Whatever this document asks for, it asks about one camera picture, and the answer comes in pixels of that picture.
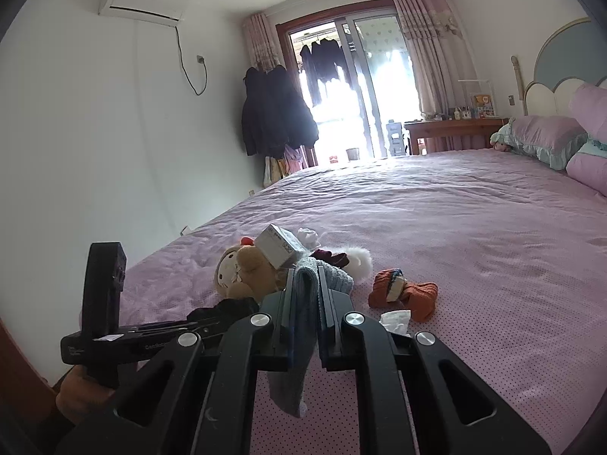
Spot pink pillow with green frill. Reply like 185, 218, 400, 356
490, 115, 588, 171

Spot blue white headboard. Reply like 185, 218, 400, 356
510, 17, 606, 116

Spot grey blue sock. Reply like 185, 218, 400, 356
267, 257, 354, 418

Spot white fluffy plush toy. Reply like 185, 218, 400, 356
332, 245, 373, 281

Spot person's left hand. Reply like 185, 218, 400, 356
55, 365, 114, 424

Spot orange knitted sock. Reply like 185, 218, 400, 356
367, 269, 438, 323

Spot white tissue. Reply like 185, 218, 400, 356
380, 310, 410, 337

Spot pink right curtain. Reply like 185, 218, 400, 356
393, 0, 477, 114

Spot grey plastic stool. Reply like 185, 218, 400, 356
386, 120, 409, 157

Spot dark hanging jackets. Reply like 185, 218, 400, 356
241, 65, 319, 158

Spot pink left curtain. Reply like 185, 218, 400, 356
243, 11, 286, 72

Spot white milk carton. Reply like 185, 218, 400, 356
254, 224, 310, 269

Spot picture frame on desk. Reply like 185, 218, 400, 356
471, 94, 496, 119

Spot pink bed sheet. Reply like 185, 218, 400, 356
120, 150, 606, 454

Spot sliding glass door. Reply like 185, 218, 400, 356
335, 9, 422, 159

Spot pink curtain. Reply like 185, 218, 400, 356
243, 11, 286, 72
393, 0, 477, 114

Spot black power cable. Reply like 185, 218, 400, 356
175, 25, 209, 97

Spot white wall air conditioner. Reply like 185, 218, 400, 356
98, 0, 189, 27

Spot hanging dark clothes outside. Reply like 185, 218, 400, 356
299, 39, 351, 106

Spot wooden desk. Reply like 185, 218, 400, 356
403, 117, 508, 156

